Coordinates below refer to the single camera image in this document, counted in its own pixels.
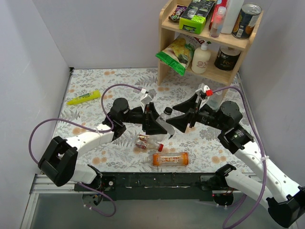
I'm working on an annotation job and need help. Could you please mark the small black-cap clear bottle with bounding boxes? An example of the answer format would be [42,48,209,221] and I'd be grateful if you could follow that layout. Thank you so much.
[156,112,175,139]

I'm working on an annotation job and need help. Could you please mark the clear green-label water bottle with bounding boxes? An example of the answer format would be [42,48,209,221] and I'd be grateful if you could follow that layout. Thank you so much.
[206,91,223,110]

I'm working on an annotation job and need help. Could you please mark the black bottle cap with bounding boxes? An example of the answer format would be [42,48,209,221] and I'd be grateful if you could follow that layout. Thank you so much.
[164,107,173,115]

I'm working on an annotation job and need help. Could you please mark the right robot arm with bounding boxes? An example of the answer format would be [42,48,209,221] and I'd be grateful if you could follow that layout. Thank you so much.
[167,94,305,228]

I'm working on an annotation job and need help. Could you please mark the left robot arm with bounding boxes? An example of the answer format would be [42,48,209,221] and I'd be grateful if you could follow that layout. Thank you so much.
[38,98,167,191]

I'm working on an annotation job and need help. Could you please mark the red-cap clear bottle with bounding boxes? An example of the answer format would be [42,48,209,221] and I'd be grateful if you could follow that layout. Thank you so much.
[135,135,163,152]

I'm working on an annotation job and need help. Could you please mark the orange drink bottle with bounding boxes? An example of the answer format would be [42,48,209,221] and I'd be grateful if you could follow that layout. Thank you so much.
[142,152,189,167]

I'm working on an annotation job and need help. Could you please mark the white pump lotion bottle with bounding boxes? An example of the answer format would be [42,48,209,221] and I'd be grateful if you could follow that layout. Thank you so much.
[191,41,211,74]

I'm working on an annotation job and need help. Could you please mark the pink spray bottle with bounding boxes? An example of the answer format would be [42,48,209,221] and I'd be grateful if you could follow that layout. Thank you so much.
[210,6,226,38]

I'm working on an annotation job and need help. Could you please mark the white tall bottle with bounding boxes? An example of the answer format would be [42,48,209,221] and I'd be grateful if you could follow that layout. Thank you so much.
[221,0,244,34]

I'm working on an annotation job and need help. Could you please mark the green chips bag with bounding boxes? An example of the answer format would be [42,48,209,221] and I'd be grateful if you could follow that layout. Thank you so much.
[155,39,195,76]

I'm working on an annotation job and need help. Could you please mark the yellow green tube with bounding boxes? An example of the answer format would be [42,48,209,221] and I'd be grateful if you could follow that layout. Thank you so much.
[66,90,101,105]

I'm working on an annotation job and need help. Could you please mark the floral table mat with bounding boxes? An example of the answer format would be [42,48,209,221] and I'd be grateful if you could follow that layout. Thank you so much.
[50,69,254,173]

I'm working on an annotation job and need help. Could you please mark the cassava chips bag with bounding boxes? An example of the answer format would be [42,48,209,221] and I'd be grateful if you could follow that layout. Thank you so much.
[176,33,205,49]

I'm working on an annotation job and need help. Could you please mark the black canister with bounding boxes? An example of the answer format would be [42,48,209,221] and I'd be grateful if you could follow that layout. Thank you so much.
[214,46,241,71]

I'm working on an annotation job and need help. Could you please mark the green black box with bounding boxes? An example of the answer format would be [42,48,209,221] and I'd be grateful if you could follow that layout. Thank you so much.
[179,0,216,34]

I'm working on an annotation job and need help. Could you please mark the wooden shelf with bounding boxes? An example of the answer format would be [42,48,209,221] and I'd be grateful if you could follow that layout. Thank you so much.
[157,0,264,94]

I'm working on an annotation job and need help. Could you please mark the dark snack packet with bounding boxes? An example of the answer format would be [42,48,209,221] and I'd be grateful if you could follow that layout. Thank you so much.
[168,5,187,22]

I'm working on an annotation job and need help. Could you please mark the red white carton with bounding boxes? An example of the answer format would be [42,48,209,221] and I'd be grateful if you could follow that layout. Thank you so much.
[209,0,228,29]

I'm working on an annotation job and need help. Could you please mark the tin food can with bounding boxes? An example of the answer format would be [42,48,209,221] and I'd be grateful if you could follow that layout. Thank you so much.
[232,3,262,39]

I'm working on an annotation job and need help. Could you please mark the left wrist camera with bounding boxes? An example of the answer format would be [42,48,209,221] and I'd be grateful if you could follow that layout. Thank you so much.
[140,88,154,111]

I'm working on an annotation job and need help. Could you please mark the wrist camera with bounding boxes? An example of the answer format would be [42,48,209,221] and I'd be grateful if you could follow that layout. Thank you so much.
[195,83,213,106]
[140,88,154,111]

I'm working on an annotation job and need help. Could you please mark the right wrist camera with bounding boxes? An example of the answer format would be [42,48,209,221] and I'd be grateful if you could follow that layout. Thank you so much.
[195,83,213,106]

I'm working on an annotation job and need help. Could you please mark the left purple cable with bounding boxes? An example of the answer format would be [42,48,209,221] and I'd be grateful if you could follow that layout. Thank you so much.
[29,83,146,218]

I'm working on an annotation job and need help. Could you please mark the purple cable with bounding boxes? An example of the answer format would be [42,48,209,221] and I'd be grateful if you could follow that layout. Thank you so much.
[222,86,266,229]
[29,83,146,218]

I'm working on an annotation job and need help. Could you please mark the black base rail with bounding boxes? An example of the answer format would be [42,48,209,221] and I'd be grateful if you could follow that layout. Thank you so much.
[73,172,235,202]

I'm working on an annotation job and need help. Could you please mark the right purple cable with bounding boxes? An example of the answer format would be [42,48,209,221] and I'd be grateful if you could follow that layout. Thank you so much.
[222,86,266,229]

